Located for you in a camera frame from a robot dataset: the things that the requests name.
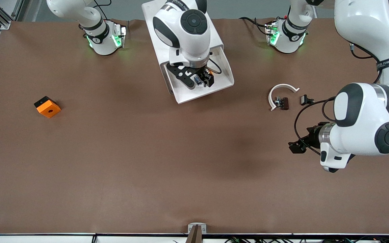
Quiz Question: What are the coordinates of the orange black button box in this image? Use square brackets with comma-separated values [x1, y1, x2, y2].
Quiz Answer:
[34, 96, 61, 118]

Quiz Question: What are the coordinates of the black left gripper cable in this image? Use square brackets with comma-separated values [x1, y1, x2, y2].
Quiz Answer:
[294, 97, 337, 156]

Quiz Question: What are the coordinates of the white table edge rail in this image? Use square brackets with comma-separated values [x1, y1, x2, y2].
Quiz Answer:
[0, 233, 389, 243]

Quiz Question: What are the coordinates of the brown table cover sheet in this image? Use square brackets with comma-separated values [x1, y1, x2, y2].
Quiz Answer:
[0, 17, 389, 235]

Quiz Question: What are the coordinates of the white curved plastic arc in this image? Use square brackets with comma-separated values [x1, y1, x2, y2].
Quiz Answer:
[268, 84, 300, 111]

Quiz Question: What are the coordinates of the black cable bundle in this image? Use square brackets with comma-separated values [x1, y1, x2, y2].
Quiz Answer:
[224, 236, 389, 243]

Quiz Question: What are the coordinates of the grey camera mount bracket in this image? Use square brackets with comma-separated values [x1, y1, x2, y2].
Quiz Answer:
[185, 222, 207, 243]

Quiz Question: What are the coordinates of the white base connector box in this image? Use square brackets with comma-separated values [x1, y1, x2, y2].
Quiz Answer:
[112, 23, 128, 49]
[265, 21, 280, 46]

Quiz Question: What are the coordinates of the dark brown clip part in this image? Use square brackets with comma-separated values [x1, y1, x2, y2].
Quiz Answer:
[274, 97, 289, 111]

